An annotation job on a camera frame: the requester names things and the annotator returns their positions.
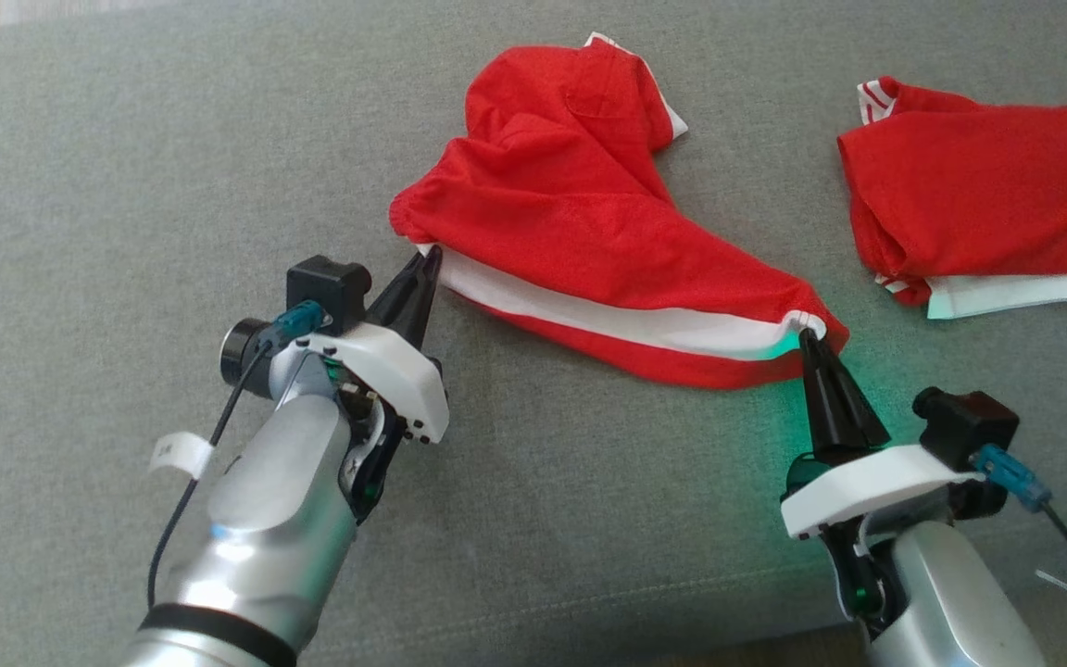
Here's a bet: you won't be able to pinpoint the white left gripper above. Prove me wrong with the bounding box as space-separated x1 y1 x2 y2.
270 244 451 524

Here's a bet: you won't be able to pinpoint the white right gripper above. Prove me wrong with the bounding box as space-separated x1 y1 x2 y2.
781 329 984 640

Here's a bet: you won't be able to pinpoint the red shorts with white stripe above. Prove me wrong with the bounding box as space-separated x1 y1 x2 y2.
390 32 849 390

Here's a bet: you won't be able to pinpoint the red shirt with white collar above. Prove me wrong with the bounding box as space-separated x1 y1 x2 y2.
836 76 1067 321

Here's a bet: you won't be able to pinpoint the grey sofa chaise cushion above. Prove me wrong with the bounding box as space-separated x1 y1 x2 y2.
0 0 1067 667

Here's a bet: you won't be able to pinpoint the black left cable teal connector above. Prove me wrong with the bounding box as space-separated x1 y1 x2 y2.
146 299 328 612

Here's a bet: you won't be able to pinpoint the black cable teal connector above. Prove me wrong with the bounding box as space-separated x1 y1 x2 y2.
971 443 1067 663
146 299 328 612

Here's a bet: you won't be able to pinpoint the black right cable teal connector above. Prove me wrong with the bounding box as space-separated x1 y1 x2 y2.
971 443 1067 663

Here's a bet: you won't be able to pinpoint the white cable label tag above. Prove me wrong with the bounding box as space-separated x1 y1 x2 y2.
148 431 216 481

